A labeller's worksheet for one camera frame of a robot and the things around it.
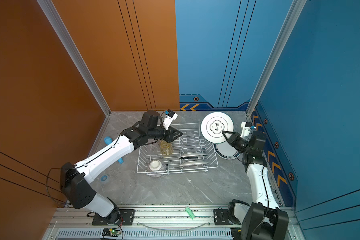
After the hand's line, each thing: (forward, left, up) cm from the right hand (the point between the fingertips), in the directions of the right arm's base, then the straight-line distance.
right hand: (221, 133), depth 78 cm
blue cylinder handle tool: (+10, +72, -19) cm, 75 cm away
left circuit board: (-40, +56, -25) cm, 73 cm away
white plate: (+2, -6, -20) cm, 21 cm away
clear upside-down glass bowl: (-12, +35, -16) cm, 41 cm away
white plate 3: (+5, +4, +1) cm, 7 cm away
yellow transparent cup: (+1, +31, -15) cm, 35 cm away
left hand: (-1, +21, +3) cm, 21 cm away
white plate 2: (+1, -6, -21) cm, 22 cm away
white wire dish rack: (-5, +17, -11) cm, 21 cm away
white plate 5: (-11, +15, -12) cm, 22 cm away
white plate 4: (-7, +15, -10) cm, 19 cm away
